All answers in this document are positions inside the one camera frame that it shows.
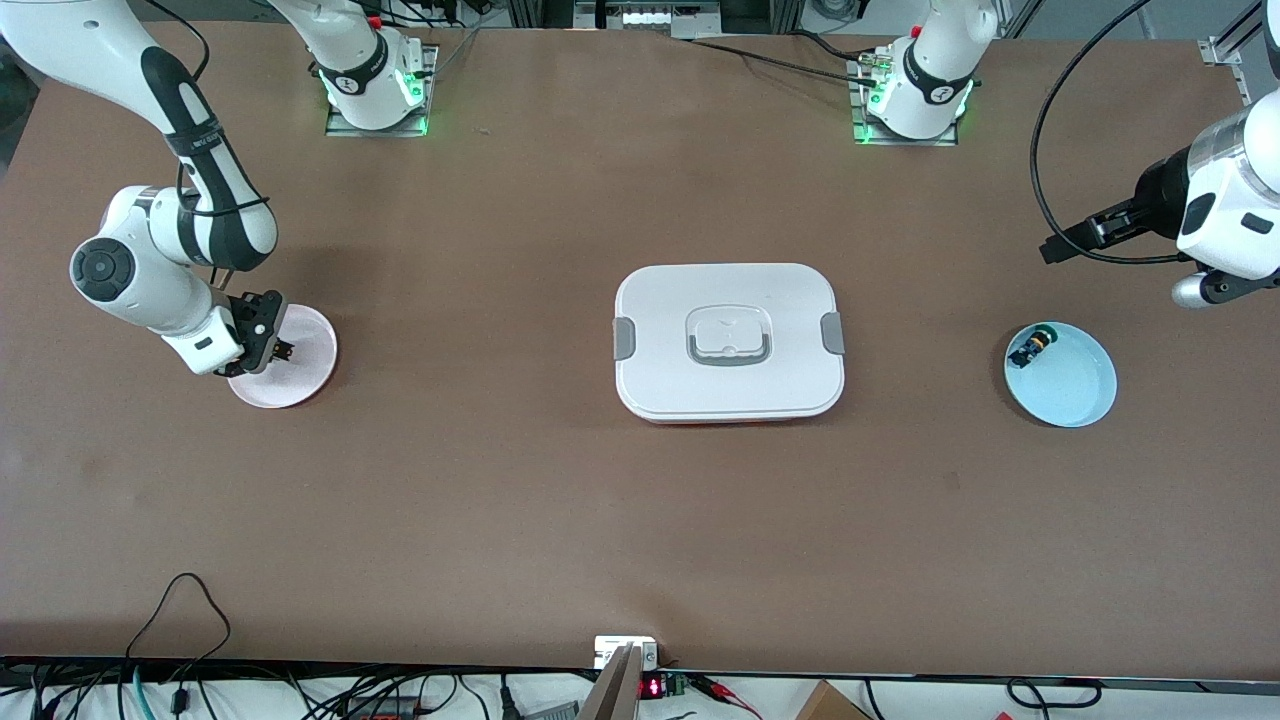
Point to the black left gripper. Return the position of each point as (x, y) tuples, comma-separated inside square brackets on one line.
[(1158, 199)]

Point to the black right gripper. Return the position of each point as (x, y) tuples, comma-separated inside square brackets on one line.
[(252, 322)]

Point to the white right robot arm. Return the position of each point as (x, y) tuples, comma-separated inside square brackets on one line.
[(150, 290)]

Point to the pink round plate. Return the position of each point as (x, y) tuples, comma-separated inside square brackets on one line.
[(310, 370)]

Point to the light blue round plate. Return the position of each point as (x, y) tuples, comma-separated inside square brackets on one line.
[(1070, 385)]

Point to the white lidded container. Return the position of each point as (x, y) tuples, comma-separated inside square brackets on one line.
[(730, 390)]

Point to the white mounting block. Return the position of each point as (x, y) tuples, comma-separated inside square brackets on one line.
[(605, 648)]

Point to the red digit display module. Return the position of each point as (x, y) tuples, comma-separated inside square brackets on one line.
[(652, 687)]

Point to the brown cardboard box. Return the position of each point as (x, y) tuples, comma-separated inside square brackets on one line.
[(828, 705)]

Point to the red clip leads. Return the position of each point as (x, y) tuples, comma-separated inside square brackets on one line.
[(725, 692)]

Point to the green-capped black switch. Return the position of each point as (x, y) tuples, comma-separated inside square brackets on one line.
[(1032, 346)]

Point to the aluminium corner bracket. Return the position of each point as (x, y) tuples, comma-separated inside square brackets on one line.
[(1225, 45)]

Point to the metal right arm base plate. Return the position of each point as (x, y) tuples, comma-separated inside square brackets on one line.
[(335, 128)]

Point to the aluminium profile post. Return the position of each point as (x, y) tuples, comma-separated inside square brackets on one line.
[(610, 695)]

